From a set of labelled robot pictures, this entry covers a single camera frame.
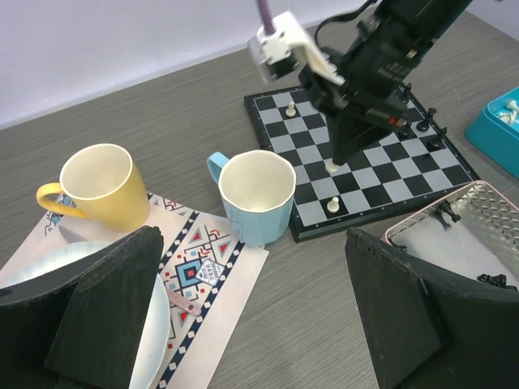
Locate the black white chess board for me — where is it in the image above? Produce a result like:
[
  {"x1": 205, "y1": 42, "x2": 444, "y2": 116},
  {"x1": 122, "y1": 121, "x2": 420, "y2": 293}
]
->
[{"x1": 244, "y1": 87, "x2": 478, "y2": 242}]

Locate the pink metal tin tray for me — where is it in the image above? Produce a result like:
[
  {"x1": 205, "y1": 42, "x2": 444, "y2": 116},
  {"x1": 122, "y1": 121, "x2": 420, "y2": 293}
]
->
[{"x1": 383, "y1": 181, "x2": 518, "y2": 289}]

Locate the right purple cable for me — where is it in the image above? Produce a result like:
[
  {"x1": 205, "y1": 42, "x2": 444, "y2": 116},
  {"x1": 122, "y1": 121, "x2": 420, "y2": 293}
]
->
[{"x1": 255, "y1": 0, "x2": 277, "y2": 36}]

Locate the black chess piece in tin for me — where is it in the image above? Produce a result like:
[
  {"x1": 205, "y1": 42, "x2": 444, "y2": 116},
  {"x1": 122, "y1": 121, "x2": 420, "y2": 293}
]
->
[{"x1": 477, "y1": 274, "x2": 507, "y2": 288}]

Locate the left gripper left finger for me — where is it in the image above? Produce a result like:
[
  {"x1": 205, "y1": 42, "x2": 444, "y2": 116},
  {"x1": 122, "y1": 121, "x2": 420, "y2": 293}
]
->
[{"x1": 1, "y1": 226, "x2": 164, "y2": 388}]

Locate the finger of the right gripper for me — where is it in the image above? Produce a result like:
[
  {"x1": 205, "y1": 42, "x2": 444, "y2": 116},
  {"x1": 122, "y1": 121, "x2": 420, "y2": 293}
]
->
[{"x1": 332, "y1": 109, "x2": 389, "y2": 165}]

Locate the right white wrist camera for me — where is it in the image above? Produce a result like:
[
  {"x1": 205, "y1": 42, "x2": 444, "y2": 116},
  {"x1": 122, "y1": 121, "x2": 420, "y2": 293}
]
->
[{"x1": 247, "y1": 11, "x2": 345, "y2": 86}]

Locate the black chess piece on board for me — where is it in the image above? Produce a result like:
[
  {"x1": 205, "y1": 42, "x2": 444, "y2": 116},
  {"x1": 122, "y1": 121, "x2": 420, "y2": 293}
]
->
[
  {"x1": 397, "y1": 126, "x2": 411, "y2": 140},
  {"x1": 427, "y1": 127, "x2": 447, "y2": 152},
  {"x1": 416, "y1": 107, "x2": 437, "y2": 132}
]

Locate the white pawn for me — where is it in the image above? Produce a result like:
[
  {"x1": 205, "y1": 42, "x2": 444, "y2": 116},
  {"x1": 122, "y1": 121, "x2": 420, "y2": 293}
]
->
[
  {"x1": 325, "y1": 160, "x2": 341, "y2": 173},
  {"x1": 327, "y1": 196, "x2": 340, "y2": 214}
]

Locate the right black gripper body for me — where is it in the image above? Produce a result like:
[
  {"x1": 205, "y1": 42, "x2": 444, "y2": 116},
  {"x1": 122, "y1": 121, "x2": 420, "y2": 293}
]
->
[{"x1": 299, "y1": 19, "x2": 430, "y2": 134}]

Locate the light blue mug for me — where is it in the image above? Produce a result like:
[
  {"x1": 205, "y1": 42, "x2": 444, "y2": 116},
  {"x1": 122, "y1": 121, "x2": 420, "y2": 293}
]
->
[{"x1": 207, "y1": 150, "x2": 297, "y2": 247}]

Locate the blue plastic tray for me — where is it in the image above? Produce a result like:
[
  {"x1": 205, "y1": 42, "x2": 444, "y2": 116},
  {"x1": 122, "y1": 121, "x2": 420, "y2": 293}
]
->
[{"x1": 465, "y1": 88, "x2": 518, "y2": 178}]

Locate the yellow mug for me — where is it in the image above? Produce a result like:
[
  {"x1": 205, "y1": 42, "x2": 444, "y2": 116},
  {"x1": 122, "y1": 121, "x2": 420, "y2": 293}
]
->
[{"x1": 36, "y1": 143, "x2": 149, "y2": 233}]

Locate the white paper plate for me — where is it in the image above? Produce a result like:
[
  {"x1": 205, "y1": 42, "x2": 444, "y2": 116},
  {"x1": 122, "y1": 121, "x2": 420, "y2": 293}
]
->
[{"x1": 1, "y1": 241, "x2": 169, "y2": 389}]

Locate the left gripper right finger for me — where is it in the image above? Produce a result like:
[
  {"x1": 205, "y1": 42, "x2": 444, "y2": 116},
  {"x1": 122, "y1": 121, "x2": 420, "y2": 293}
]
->
[{"x1": 345, "y1": 228, "x2": 518, "y2": 388}]

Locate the patterned cloth placemat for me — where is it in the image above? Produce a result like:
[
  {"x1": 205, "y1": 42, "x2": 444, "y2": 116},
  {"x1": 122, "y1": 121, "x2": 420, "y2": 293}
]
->
[{"x1": 2, "y1": 194, "x2": 268, "y2": 388}]

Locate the white pawn far corner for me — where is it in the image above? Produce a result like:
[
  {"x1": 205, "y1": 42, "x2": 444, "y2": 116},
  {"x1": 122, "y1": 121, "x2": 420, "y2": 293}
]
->
[{"x1": 285, "y1": 101, "x2": 297, "y2": 118}]

